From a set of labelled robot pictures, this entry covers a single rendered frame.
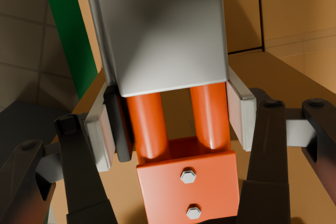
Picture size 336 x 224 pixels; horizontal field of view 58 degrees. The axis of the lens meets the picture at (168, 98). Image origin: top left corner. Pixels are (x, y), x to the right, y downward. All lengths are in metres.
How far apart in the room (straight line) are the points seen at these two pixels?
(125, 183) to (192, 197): 0.18
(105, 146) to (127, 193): 0.23
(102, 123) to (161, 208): 0.08
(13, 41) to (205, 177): 1.26
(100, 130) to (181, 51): 0.06
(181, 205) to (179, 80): 0.08
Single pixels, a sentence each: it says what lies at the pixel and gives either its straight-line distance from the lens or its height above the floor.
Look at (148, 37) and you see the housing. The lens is 0.16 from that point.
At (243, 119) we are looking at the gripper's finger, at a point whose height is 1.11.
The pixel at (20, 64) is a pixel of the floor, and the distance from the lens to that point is 1.41.
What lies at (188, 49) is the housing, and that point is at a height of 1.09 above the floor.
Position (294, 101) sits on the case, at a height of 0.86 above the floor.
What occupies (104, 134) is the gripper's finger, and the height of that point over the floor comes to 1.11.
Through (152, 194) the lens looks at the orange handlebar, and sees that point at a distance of 0.20.
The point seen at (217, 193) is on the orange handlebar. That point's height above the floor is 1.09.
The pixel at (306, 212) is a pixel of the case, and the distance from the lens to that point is 0.45.
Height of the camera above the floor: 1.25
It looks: 69 degrees down
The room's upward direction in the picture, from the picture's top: 176 degrees clockwise
